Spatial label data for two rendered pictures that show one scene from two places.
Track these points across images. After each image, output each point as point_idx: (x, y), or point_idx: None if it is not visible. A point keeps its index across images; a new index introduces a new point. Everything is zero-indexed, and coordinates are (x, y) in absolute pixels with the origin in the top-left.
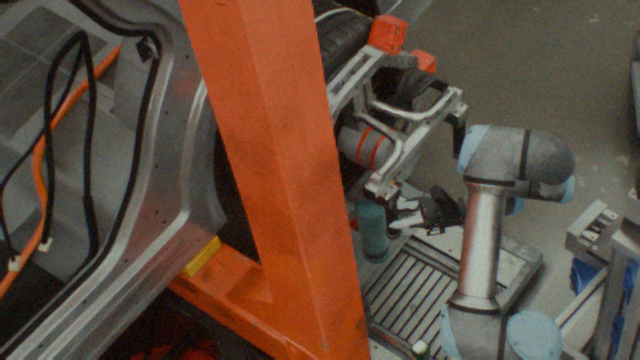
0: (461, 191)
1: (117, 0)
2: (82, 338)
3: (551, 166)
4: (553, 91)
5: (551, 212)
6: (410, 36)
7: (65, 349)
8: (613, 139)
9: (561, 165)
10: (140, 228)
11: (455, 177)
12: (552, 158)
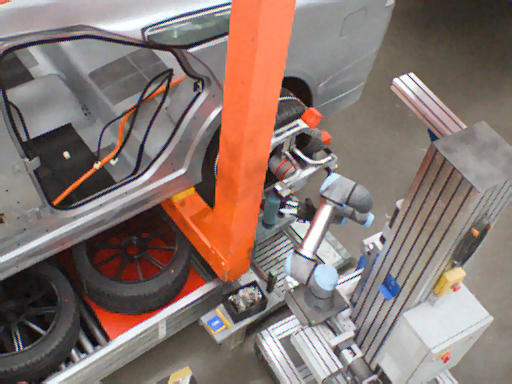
0: None
1: (194, 61)
2: (119, 209)
3: (360, 203)
4: (389, 178)
5: (364, 238)
6: (326, 123)
7: (110, 211)
8: None
9: (365, 204)
10: (162, 168)
11: None
12: (362, 199)
